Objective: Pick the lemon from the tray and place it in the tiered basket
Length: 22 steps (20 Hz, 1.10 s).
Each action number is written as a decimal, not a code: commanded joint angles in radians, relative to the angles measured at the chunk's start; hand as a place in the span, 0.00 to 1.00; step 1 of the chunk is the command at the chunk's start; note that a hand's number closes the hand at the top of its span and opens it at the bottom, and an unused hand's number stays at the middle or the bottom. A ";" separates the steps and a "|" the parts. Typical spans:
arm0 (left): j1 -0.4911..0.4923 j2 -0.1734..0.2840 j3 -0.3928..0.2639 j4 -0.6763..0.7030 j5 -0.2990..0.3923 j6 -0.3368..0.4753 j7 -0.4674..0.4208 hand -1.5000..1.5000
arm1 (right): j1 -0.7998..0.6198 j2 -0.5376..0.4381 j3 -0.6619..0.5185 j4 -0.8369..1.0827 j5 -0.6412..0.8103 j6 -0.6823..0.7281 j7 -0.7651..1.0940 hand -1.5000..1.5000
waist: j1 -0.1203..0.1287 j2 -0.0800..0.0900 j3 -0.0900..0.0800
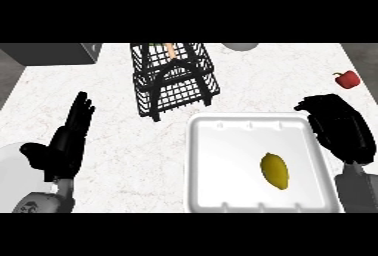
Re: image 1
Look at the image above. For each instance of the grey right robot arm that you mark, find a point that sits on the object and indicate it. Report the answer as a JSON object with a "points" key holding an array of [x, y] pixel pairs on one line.
{"points": [[358, 187]]}

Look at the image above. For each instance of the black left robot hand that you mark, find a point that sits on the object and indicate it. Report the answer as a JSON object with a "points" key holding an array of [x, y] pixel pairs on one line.
{"points": [[67, 143]]}

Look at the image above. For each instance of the white plastic tray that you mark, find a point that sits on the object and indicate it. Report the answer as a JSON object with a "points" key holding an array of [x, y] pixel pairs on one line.
{"points": [[256, 163]]}

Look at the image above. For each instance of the dark grey appliance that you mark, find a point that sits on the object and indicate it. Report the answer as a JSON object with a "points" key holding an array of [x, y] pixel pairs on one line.
{"points": [[54, 53]]}

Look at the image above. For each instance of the yellow lemon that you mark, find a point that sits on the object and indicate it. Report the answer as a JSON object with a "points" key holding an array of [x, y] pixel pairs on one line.
{"points": [[275, 170]]}

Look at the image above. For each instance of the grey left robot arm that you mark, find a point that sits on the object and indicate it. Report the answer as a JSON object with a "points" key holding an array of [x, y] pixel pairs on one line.
{"points": [[42, 198]]}

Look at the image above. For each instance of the orange carrot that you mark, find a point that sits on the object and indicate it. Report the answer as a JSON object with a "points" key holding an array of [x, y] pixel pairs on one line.
{"points": [[170, 50]]}

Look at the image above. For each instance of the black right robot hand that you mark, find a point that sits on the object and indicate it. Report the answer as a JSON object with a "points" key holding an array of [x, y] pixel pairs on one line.
{"points": [[340, 130]]}

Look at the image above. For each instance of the grey round bowl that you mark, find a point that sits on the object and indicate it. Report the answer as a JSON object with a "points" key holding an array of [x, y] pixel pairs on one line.
{"points": [[240, 46]]}

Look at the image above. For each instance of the red bell pepper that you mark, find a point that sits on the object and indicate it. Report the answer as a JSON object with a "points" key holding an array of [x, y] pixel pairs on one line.
{"points": [[349, 80]]}

